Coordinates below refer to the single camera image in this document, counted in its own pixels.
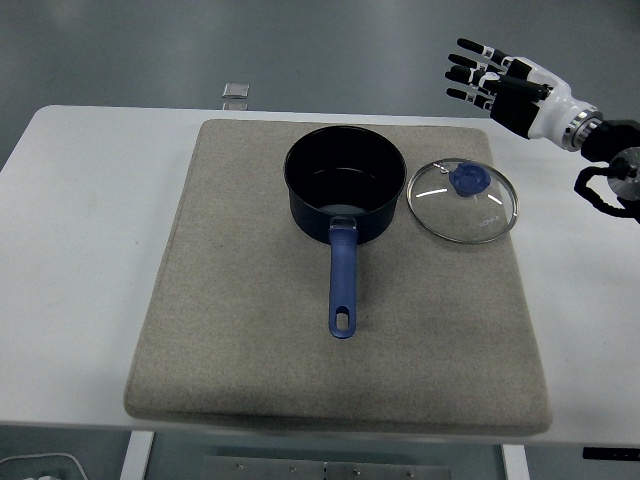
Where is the glass pot lid blue knob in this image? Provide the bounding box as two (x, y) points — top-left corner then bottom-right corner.
(406, 158), (520, 245)

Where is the dark pot with blue handle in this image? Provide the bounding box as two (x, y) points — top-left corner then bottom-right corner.
(283, 124), (408, 340)

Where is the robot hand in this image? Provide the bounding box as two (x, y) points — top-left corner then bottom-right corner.
(444, 37), (597, 146)

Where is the grey metal plate with screws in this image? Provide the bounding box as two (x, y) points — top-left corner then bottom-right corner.
(199, 454), (454, 480)

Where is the white rounded tray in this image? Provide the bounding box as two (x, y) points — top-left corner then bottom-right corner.
(0, 452), (86, 480)

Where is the white table leg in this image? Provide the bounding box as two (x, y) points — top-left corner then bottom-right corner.
(119, 430), (157, 480)
(500, 443), (531, 480)

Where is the beige fabric mat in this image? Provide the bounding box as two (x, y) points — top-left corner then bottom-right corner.
(123, 118), (554, 436)

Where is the black flat bar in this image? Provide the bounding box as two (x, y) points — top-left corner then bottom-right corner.
(582, 446), (640, 461)

